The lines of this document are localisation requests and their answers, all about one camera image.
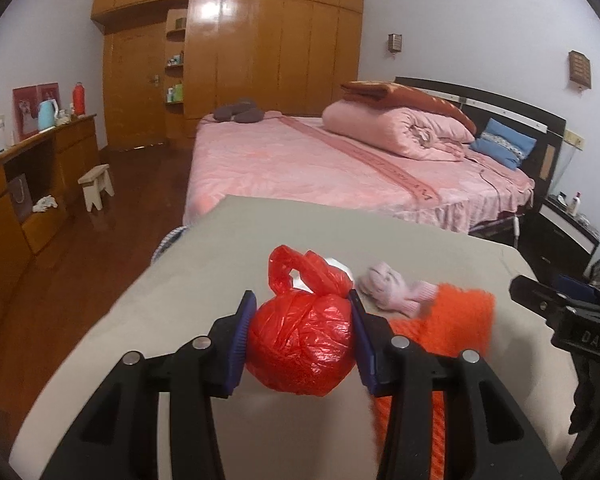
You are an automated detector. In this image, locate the small wooden stool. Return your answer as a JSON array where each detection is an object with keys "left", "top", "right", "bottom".
[{"left": 77, "top": 164, "right": 115, "bottom": 211}]

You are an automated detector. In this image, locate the wooden wardrobe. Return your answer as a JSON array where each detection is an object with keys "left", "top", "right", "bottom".
[{"left": 91, "top": 0, "right": 365, "bottom": 151}]

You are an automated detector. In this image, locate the dark nightstand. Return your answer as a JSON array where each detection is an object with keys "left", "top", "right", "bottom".
[{"left": 517, "top": 195, "right": 600, "bottom": 286}]

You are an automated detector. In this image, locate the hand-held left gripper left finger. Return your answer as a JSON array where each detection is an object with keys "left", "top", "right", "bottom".
[{"left": 67, "top": 289, "right": 258, "bottom": 480}]

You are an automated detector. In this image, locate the blue white striped cloth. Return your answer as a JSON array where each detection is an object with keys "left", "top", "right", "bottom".
[{"left": 151, "top": 226, "right": 187, "bottom": 264}]

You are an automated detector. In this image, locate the blue pillow with patterned band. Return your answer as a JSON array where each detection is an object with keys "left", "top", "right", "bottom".
[{"left": 469, "top": 118, "right": 537, "bottom": 170}]

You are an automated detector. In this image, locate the dark wooden bed frame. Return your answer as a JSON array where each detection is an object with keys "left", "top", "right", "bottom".
[{"left": 394, "top": 76, "right": 567, "bottom": 251}]

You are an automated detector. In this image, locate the wooden desk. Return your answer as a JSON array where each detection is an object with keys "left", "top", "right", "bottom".
[{"left": 0, "top": 114, "right": 100, "bottom": 311}]

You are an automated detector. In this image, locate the folded pink quilt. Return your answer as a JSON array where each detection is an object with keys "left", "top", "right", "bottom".
[{"left": 321, "top": 100, "right": 476, "bottom": 162}]

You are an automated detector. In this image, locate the grey paper bag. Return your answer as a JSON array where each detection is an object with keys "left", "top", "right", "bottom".
[{"left": 6, "top": 174, "right": 33, "bottom": 218}]

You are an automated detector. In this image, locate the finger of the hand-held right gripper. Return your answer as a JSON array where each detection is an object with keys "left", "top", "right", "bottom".
[
  {"left": 555, "top": 274, "right": 600, "bottom": 309},
  {"left": 509, "top": 275, "right": 578, "bottom": 328}
]

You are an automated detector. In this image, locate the wooden door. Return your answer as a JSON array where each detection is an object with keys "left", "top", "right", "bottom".
[{"left": 102, "top": 22, "right": 168, "bottom": 150}]

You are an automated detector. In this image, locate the orange knitted cloth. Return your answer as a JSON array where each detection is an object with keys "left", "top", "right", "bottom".
[{"left": 370, "top": 284, "right": 497, "bottom": 480}]

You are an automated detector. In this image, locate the red photo frame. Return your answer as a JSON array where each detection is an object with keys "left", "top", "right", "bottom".
[{"left": 12, "top": 82, "right": 60, "bottom": 142}]

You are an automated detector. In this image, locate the red patterned blanket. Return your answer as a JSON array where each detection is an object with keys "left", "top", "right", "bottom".
[{"left": 340, "top": 80, "right": 477, "bottom": 133}]

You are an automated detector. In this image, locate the light blue kettle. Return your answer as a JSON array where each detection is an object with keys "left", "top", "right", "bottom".
[{"left": 37, "top": 99, "right": 60, "bottom": 132}]

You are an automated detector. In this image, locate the bed with pink cover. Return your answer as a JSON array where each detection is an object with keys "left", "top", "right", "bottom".
[{"left": 182, "top": 110, "right": 536, "bottom": 233}]

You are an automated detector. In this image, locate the red plastic bag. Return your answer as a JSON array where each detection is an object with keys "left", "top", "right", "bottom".
[{"left": 244, "top": 245, "right": 356, "bottom": 398}]

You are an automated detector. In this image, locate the large wooden wall lamp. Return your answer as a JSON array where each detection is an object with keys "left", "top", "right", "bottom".
[{"left": 568, "top": 51, "right": 592, "bottom": 90}]

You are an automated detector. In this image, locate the red thermos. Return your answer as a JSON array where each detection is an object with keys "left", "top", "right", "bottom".
[{"left": 71, "top": 81, "right": 88, "bottom": 117}]

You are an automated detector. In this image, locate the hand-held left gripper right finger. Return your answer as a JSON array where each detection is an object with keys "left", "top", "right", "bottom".
[{"left": 348, "top": 287, "right": 548, "bottom": 480}]

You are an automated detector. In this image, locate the grey neck pillow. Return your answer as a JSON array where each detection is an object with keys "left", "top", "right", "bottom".
[{"left": 214, "top": 99, "right": 264, "bottom": 126}]

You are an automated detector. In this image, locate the pink glove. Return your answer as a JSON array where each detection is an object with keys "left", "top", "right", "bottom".
[{"left": 357, "top": 261, "right": 438, "bottom": 318}]

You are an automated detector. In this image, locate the white paper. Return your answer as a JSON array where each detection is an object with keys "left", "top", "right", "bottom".
[{"left": 325, "top": 257, "right": 355, "bottom": 281}]

